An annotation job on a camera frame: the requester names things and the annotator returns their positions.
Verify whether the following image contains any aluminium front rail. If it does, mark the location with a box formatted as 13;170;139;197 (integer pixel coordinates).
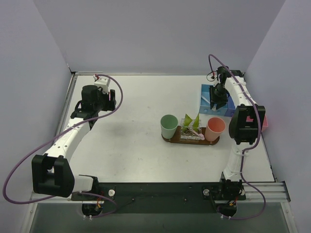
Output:
243;182;291;203

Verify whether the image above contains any brown wooden oval tray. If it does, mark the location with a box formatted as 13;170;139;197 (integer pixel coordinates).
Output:
162;126;220;146

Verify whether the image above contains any blue plastic organizer box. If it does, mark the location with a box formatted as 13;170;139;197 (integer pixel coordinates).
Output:
199;84;236;117

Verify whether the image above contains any orange plastic cup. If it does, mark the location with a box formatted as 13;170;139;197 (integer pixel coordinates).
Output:
205;117;225;142

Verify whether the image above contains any green plastic cup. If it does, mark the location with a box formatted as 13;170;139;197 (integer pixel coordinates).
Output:
160;115;178;139

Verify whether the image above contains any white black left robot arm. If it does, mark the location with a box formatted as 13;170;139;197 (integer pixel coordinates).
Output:
32;84;116;200

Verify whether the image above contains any green toothpaste tube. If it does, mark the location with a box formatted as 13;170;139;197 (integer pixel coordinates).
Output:
192;114;200;129
182;114;192;129

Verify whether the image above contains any pink plastic drawer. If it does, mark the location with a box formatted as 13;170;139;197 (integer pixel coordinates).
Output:
261;116;268;132

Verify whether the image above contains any clear textured plastic holder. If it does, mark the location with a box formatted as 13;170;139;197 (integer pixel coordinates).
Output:
180;118;202;140

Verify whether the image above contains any aluminium table edge rail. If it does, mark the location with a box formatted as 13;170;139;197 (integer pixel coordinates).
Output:
43;71;78;180

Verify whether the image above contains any pink white toothbrush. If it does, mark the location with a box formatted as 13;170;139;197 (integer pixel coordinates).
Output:
190;129;205;140

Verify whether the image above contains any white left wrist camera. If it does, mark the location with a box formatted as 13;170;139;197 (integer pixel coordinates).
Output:
93;74;110;94

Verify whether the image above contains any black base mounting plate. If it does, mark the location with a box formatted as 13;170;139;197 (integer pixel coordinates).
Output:
71;181;246;215

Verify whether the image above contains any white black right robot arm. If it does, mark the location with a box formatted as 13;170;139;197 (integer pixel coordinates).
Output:
209;66;265;183

